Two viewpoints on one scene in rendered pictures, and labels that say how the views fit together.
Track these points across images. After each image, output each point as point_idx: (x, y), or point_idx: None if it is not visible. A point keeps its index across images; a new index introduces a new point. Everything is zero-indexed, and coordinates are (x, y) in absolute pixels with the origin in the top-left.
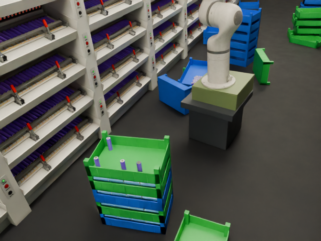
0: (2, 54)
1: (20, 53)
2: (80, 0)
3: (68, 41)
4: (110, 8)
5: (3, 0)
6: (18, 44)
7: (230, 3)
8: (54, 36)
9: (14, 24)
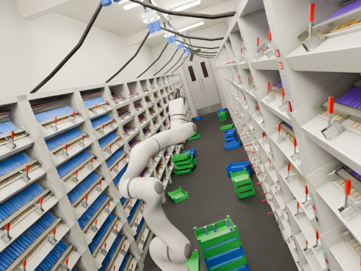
0: (270, 168)
1: (272, 174)
2: (280, 181)
3: None
4: (310, 225)
5: (268, 147)
6: None
7: (157, 238)
8: (276, 184)
9: None
